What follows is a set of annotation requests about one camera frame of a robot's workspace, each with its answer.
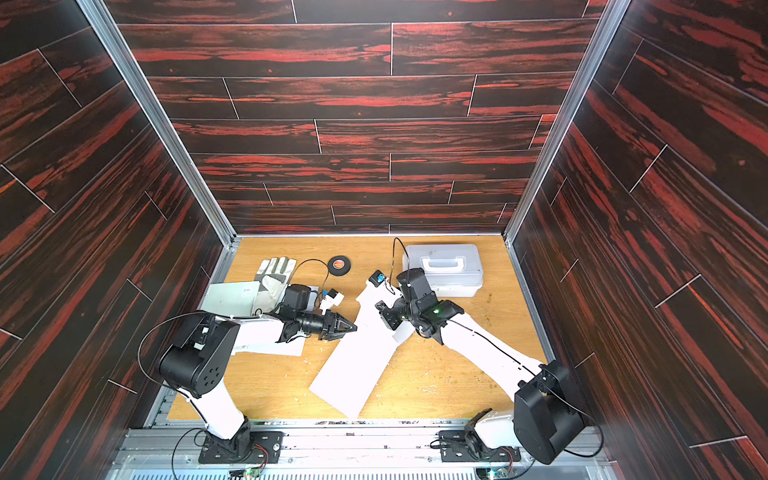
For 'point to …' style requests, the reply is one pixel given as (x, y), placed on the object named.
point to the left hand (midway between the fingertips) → (355, 333)
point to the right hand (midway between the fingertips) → (385, 299)
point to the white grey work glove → (274, 277)
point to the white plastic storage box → (452, 270)
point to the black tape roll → (342, 271)
